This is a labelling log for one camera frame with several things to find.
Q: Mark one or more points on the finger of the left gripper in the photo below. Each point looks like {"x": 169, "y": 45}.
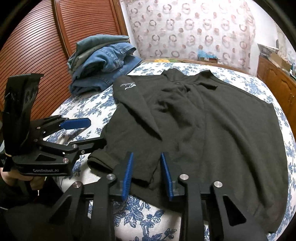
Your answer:
{"x": 76, "y": 148}
{"x": 76, "y": 123}

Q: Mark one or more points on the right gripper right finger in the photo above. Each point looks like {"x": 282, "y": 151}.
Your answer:
{"x": 212, "y": 202}

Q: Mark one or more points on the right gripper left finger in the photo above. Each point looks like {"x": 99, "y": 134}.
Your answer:
{"x": 84, "y": 212}

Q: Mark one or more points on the black sweater garment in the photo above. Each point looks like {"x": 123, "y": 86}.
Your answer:
{"x": 211, "y": 129}

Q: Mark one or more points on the person's left hand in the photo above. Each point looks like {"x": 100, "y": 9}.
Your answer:
{"x": 36, "y": 183}

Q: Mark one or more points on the dark blue jeans bottom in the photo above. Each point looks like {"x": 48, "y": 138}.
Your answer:
{"x": 101, "y": 81}

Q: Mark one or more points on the brown louvered wardrobe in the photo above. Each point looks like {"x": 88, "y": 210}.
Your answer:
{"x": 45, "y": 39}

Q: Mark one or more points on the teal folded jeans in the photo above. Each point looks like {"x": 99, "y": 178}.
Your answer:
{"x": 87, "y": 46}

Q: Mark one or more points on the blue jeans top pair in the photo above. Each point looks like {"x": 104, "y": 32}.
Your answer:
{"x": 107, "y": 59}

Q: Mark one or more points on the colourful floral blanket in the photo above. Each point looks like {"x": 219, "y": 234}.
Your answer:
{"x": 188, "y": 61}

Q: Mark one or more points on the wooden sideboard cabinet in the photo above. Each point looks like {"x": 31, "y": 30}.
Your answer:
{"x": 282, "y": 87}

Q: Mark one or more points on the circle patterned sheer curtain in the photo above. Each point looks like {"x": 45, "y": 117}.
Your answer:
{"x": 178, "y": 29}

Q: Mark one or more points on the cardboard box on sideboard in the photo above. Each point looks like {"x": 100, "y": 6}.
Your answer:
{"x": 280, "y": 62}

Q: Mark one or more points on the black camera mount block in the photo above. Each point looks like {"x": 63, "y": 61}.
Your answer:
{"x": 20, "y": 95}

